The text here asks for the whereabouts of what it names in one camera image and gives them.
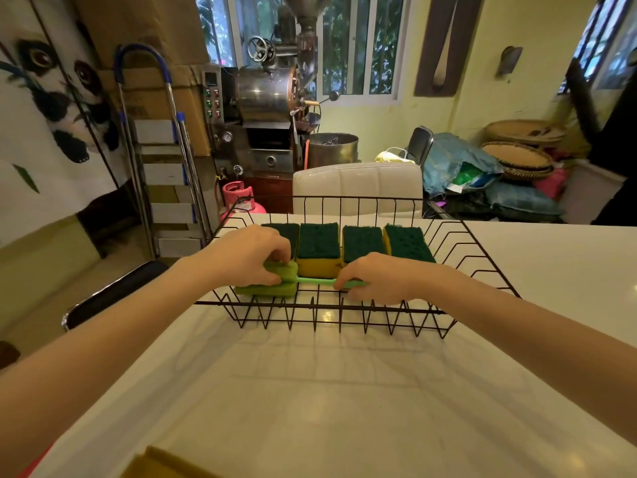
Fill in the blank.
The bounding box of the person's right hand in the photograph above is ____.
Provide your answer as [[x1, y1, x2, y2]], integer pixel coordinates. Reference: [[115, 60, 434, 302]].
[[333, 252, 439, 308]]

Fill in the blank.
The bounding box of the person's left hand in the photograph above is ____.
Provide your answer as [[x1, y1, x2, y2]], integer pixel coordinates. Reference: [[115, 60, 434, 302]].
[[197, 224, 292, 288]]

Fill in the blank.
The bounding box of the green sponge brush with handle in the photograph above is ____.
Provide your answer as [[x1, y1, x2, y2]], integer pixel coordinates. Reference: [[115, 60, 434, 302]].
[[234, 260, 369, 297]]

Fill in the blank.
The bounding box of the person's right forearm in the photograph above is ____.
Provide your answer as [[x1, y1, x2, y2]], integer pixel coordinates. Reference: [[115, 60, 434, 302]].
[[423, 266, 637, 446]]

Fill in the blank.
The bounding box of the person's left forearm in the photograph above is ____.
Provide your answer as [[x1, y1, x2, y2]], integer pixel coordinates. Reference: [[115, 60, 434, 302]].
[[0, 254, 220, 478]]

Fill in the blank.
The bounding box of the green and yellow sponge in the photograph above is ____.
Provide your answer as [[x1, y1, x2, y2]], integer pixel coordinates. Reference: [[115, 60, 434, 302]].
[[261, 223, 301, 259], [342, 225, 388, 267], [382, 224, 437, 265], [297, 222, 343, 279]]

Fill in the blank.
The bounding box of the pink gas cylinder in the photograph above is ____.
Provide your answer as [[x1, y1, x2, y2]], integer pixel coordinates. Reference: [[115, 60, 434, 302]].
[[219, 180, 267, 225]]

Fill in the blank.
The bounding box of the white padded chair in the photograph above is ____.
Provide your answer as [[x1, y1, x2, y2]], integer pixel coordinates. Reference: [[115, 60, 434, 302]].
[[292, 162, 424, 218]]

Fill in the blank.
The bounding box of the steel round cooling drum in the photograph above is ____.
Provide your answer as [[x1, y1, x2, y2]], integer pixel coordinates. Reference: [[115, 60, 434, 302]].
[[305, 132, 359, 170]]

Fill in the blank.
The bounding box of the black chair backrest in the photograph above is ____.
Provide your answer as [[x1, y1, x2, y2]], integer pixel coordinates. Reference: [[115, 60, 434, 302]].
[[404, 125, 434, 167]]

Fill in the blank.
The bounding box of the blue and steel step ladder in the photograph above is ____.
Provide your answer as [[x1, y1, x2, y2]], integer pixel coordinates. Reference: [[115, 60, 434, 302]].
[[113, 43, 214, 259]]

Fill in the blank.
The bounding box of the green and white plastic bag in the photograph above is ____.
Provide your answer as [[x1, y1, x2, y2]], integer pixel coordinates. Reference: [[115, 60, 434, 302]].
[[445, 162, 501, 195]]

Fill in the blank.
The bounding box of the black cushioned stool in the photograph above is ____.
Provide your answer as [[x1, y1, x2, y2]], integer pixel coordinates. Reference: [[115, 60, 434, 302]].
[[62, 260, 170, 332]]

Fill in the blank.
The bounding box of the steel coffee roaster machine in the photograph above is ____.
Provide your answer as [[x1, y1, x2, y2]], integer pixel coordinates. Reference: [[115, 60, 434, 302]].
[[201, 0, 340, 214]]

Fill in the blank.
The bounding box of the blue plastic sack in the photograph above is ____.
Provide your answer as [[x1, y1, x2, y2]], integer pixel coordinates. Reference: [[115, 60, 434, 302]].
[[423, 132, 504, 197]]

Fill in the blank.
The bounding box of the dark blue sack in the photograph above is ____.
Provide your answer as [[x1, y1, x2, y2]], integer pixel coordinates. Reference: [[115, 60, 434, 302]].
[[485, 180, 565, 219]]

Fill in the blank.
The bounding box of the woven bamboo tray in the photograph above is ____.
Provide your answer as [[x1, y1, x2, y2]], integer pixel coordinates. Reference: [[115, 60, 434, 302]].
[[481, 141, 555, 181], [485, 119, 567, 146]]

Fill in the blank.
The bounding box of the yellow sponge piece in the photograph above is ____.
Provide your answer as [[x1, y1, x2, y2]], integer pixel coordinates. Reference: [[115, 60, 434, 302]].
[[121, 446, 220, 478]]

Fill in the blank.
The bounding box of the white framed window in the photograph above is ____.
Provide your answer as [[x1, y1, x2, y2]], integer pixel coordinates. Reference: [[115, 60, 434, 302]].
[[196, 0, 412, 106]]

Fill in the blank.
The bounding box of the stack of cardboard boxes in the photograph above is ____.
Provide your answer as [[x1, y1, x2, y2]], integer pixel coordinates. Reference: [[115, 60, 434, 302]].
[[70, 0, 212, 157]]

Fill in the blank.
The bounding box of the window with dark grille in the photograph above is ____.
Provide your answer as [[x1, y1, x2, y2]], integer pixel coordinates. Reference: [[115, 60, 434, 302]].
[[557, 0, 637, 95]]

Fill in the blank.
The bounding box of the black wire basket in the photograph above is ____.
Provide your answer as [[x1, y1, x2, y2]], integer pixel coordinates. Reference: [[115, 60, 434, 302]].
[[195, 195, 521, 340]]

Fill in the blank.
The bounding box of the brown wooden wall decoration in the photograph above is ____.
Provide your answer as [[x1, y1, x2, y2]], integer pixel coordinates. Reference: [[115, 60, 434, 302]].
[[414, 0, 484, 98]]

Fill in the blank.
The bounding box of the wall lamp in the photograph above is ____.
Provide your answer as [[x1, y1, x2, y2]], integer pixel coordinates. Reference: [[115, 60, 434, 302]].
[[496, 45, 524, 79]]

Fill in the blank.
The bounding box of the panda print wall hanging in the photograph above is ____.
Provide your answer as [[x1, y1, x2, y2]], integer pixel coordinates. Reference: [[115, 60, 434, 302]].
[[0, 0, 131, 249]]

